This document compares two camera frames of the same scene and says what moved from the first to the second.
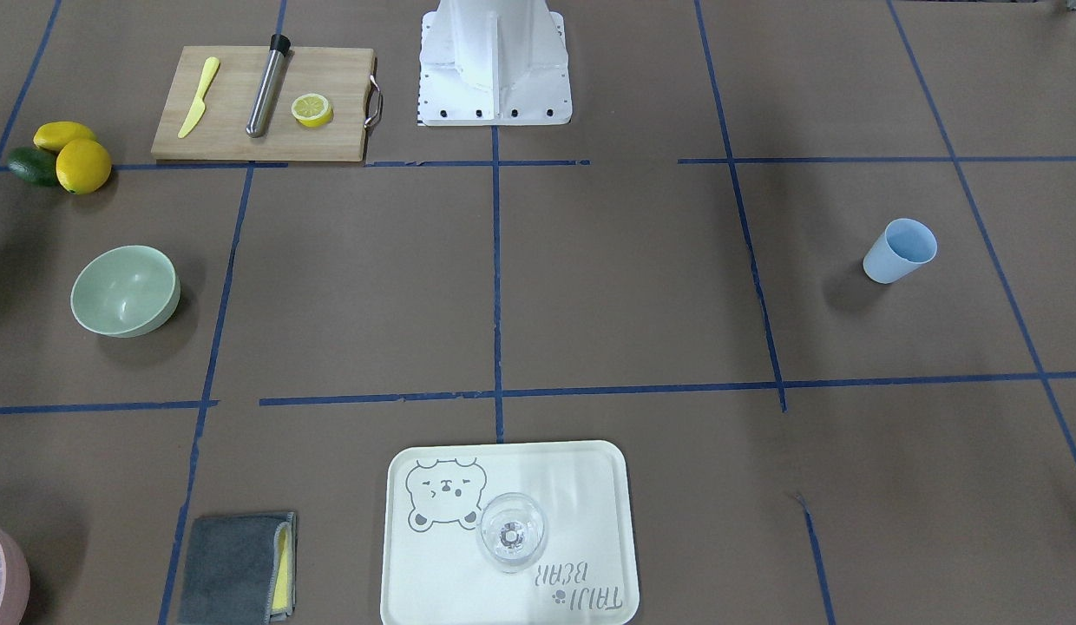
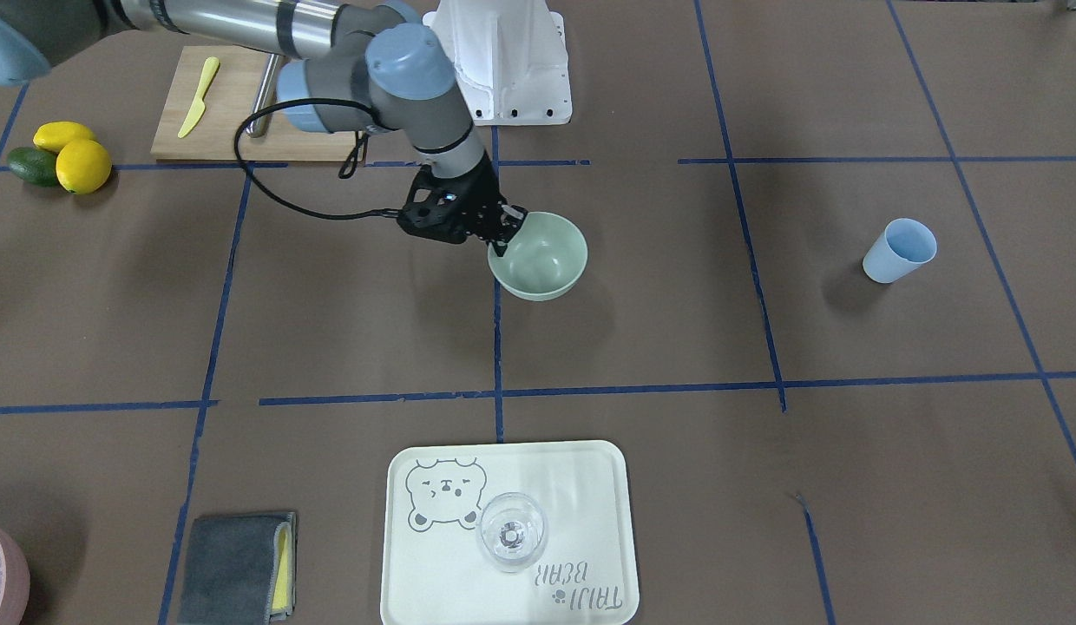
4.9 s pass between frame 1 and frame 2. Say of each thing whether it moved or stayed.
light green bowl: moved
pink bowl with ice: stayed
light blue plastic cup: stayed
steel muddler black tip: stayed
